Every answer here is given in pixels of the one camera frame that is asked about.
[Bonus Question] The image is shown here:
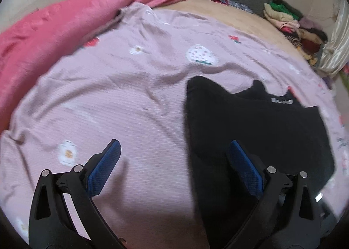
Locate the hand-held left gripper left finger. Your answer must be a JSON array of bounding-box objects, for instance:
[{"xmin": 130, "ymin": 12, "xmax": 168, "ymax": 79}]
[{"xmin": 29, "ymin": 139, "xmax": 124, "ymax": 249}]

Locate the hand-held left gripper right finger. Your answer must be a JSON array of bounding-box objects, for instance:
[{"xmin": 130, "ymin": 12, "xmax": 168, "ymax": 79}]
[{"xmin": 226, "ymin": 140, "xmax": 321, "ymax": 249}]

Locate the black garment with orange cuffs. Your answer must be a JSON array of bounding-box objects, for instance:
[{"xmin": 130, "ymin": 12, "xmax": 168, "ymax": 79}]
[{"xmin": 184, "ymin": 76, "xmax": 336, "ymax": 249}]

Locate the pile of mixed clothes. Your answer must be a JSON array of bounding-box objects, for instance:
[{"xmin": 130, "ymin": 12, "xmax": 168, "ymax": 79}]
[{"xmin": 263, "ymin": 0, "xmax": 329, "ymax": 65}]

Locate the lilac printed bed sheet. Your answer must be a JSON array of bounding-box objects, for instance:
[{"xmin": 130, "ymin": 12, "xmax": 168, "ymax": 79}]
[{"xmin": 0, "ymin": 2, "xmax": 349, "ymax": 249}]

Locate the pink plush blanket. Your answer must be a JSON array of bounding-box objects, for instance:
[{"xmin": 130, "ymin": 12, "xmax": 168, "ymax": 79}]
[{"xmin": 0, "ymin": 0, "xmax": 195, "ymax": 133}]

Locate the beige bed mattress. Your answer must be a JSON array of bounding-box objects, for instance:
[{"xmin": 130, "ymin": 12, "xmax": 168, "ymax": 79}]
[{"xmin": 151, "ymin": 0, "xmax": 314, "ymax": 66}]

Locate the cream satin curtain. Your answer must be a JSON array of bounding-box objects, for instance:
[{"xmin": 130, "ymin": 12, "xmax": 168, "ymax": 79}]
[{"xmin": 318, "ymin": 0, "xmax": 349, "ymax": 79}]

